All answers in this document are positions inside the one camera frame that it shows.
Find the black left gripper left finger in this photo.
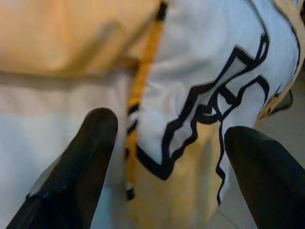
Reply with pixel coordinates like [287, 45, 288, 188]
[6, 107, 119, 229]

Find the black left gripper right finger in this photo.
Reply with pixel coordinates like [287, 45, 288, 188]
[224, 125, 305, 229]

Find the yellow cartoon egg blanket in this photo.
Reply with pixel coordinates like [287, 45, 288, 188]
[0, 0, 305, 222]

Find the white quilted bed cover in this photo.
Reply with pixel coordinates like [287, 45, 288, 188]
[0, 73, 139, 229]

